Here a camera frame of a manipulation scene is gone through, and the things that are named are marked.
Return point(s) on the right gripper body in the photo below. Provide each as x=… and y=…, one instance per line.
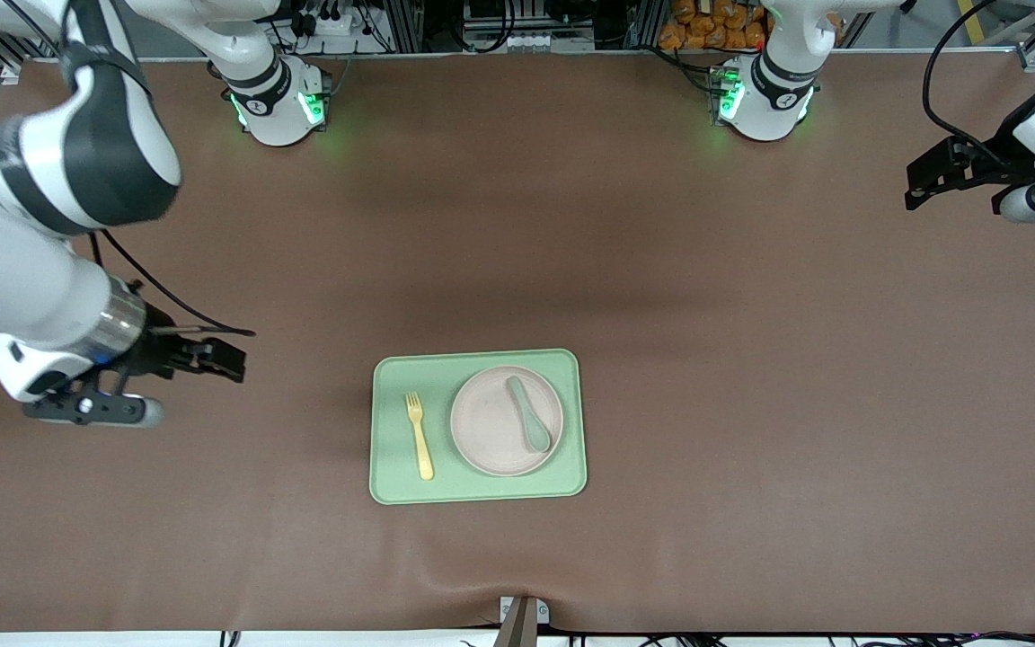
x=156, y=350

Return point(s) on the yellow plastic fork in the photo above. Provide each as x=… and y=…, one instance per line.
x=420, y=440

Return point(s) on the round beige plate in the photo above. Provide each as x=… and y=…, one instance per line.
x=490, y=431

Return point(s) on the grey-green plastic spoon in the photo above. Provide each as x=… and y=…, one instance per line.
x=533, y=422

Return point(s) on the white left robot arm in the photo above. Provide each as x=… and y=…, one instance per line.
x=774, y=90

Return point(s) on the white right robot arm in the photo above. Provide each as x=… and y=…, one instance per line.
x=104, y=153

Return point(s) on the light green rectangular tray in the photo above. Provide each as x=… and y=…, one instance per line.
x=392, y=458

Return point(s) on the pile of orange objects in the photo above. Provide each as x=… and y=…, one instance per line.
x=715, y=27

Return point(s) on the brown table cover mat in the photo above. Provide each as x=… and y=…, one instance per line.
x=751, y=404

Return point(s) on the white power strip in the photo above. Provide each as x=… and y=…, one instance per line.
x=331, y=22

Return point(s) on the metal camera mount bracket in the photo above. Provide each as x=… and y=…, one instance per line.
x=522, y=620

